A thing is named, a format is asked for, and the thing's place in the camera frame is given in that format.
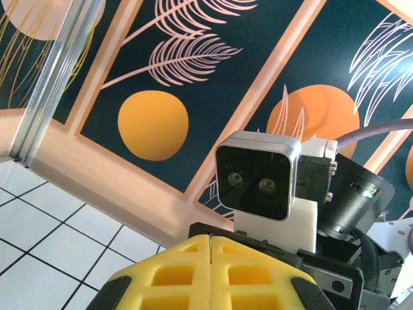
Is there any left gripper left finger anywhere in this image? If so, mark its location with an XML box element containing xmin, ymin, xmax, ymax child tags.
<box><xmin>85</xmin><ymin>234</ymin><xmax>212</xmax><ymax>310</ymax></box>

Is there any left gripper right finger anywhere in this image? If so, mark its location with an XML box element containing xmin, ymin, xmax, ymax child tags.
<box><xmin>210</xmin><ymin>234</ymin><xmax>336</xmax><ymax>310</ymax></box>

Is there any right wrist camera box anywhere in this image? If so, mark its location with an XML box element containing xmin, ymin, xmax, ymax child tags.
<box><xmin>214</xmin><ymin>130</ymin><xmax>339</xmax><ymax>254</ymax></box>

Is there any aluminium corner post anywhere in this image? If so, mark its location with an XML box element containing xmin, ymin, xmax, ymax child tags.
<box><xmin>9</xmin><ymin>0</ymin><xmax>94</xmax><ymax>169</ymax></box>

